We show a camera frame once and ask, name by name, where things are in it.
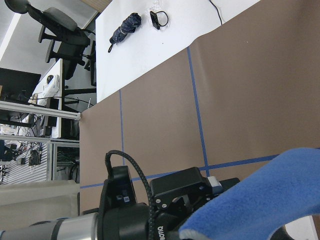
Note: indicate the folded dark blue umbrella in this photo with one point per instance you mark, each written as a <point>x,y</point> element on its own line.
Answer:
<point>128,26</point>

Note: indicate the aluminium frame post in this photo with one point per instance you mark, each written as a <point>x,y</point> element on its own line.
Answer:
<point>31,109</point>

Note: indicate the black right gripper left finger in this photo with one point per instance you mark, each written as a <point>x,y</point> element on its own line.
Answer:
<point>216,187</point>

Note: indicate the small black device with cord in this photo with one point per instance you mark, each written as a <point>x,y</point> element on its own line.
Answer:
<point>159,19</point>

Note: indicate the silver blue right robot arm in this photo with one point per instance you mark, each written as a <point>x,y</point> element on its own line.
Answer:
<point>171,200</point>

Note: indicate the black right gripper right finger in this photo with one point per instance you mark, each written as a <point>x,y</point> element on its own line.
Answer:
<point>229,183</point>

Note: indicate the blue grey towel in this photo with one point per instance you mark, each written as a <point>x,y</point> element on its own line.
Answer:
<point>282,191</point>

